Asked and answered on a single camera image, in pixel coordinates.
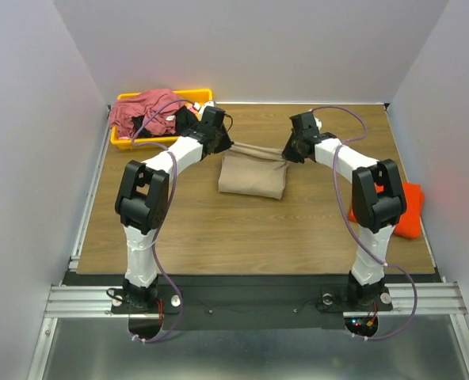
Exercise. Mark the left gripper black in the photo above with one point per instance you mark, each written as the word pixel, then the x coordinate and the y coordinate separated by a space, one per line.
pixel 226 143

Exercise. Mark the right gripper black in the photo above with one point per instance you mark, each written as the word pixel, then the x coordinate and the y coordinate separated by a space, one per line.
pixel 291 147

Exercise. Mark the beige t shirt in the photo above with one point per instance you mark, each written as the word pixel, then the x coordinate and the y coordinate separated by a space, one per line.
pixel 253 171

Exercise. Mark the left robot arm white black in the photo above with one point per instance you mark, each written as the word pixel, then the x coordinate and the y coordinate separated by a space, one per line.
pixel 144 195

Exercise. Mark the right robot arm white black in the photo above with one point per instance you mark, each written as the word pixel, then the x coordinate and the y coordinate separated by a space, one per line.
pixel 377 200

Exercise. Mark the black t shirt in bin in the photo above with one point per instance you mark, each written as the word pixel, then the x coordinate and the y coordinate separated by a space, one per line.
pixel 171 125

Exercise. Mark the pink t shirt in bin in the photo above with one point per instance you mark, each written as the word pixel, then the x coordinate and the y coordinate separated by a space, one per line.
pixel 157 107

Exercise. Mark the orange folded t shirt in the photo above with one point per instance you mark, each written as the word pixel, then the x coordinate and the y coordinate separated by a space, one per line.
pixel 409 225

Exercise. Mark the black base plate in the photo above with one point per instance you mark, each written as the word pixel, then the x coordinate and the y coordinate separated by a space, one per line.
pixel 235 302

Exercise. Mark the aluminium frame rail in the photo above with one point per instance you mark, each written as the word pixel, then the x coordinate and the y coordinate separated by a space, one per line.
pixel 77 296

